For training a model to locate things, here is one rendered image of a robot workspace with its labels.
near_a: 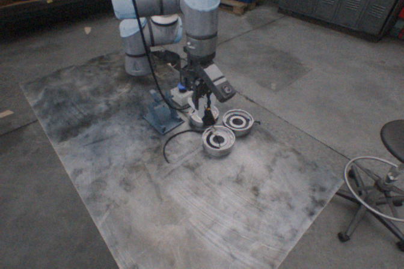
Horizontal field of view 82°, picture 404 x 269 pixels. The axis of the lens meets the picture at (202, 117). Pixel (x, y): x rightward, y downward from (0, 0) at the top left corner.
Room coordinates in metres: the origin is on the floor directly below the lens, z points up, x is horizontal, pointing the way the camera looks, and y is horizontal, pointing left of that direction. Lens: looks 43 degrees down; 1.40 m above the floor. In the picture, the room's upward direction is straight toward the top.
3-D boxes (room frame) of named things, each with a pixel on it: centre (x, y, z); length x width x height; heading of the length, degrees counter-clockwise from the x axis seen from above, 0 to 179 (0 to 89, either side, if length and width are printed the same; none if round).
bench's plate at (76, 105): (0.62, 0.20, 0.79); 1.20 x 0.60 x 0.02; 42
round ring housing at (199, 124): (0.63, -0.01, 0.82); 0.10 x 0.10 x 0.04
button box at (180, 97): (0.76, 0.08, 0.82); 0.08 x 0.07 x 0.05; 42
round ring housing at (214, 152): (0.51, -0.05, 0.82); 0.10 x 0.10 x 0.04
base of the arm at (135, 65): (1.01, 0.30, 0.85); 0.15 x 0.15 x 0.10
